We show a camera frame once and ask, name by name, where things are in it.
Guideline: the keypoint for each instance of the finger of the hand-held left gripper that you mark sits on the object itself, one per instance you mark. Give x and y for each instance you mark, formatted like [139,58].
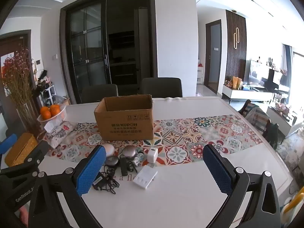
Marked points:
[35,155]
[7,144]

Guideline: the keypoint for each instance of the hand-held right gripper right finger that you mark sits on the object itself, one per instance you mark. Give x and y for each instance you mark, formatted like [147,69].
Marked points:
[217,168]

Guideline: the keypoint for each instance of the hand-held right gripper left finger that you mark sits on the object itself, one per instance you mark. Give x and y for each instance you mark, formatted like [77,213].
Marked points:
[91,168]

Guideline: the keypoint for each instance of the dark grey round case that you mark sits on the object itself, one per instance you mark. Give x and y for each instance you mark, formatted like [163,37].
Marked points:
[130,152]

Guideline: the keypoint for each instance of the cardboard box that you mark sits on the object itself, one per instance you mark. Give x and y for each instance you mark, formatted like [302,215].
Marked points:
[63,101]
[123,125]

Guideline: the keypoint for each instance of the white battery charger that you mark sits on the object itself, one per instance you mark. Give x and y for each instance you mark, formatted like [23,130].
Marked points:
[144,177]

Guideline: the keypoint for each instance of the white power adapter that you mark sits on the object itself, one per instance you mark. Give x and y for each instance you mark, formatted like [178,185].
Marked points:
[152,155]

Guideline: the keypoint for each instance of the person's left hand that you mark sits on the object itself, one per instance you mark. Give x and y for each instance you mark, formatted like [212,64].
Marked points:
[23,216]

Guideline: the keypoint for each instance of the yellow woven box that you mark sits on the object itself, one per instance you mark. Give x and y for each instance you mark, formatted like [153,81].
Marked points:
[20,147]

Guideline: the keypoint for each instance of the black computer mouse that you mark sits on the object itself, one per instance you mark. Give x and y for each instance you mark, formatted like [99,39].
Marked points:
[111,161]

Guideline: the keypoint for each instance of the printed fabric tissue pouch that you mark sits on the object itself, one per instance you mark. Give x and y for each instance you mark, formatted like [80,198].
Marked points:
[59,135]

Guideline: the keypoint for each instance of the black usb hub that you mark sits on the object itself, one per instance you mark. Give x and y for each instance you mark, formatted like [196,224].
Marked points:
[123,163]

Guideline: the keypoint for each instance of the glass vase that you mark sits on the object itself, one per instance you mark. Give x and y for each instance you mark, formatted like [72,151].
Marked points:
[29,118]

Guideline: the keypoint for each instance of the patterned table runner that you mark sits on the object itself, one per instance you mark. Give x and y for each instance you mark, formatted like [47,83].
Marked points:
[180,147]

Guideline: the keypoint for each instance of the orange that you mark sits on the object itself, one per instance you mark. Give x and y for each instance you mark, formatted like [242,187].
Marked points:
[45,112]
[55,109]

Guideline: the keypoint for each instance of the white fruit basket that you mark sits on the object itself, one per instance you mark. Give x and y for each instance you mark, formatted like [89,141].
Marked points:
[59,116]

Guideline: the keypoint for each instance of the small grey white gadget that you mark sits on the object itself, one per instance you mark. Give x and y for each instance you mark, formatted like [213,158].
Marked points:
[139,159]

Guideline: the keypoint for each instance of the white shoe rack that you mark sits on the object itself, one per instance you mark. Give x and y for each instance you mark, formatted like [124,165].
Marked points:
[46,96]

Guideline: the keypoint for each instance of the cardboard box on floor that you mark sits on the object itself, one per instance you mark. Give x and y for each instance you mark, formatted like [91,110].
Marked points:
[63,101]

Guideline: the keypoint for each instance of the chair with plaid cloth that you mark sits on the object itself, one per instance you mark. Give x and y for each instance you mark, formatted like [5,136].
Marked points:
[258,121]

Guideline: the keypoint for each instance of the dried flower bouquet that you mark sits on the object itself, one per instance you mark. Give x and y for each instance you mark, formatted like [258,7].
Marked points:
[16,76]

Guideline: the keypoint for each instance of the dark grey dining chair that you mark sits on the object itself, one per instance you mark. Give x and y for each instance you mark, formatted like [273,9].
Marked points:
[99,93]
[161,87]

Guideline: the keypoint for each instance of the low coffee table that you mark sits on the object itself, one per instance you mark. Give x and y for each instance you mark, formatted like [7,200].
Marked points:
[280,121]

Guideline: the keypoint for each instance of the white tv cabinet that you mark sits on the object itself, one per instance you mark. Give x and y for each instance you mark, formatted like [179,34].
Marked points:
[247,95]

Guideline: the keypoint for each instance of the brown wooden door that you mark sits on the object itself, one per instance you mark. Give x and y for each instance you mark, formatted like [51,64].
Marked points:
[21,42]

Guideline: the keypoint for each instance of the television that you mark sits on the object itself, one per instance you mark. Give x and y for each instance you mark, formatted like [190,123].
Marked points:
[257,72]

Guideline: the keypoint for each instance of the dark interior doorway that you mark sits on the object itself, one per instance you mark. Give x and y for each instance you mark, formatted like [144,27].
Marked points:
[213,57]

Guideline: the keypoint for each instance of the dark sliding glass door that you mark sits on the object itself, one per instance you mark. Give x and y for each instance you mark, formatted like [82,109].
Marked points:
[90,52]

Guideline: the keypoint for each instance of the white wall intercom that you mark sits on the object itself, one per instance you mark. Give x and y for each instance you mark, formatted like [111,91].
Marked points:
[39,63]

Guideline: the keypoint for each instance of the dark slatted wall panel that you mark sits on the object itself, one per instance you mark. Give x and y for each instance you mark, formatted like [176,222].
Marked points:
[239,59]

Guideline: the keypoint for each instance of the gold wall lamp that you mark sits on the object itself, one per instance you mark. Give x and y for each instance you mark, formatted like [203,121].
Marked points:
[236,38]

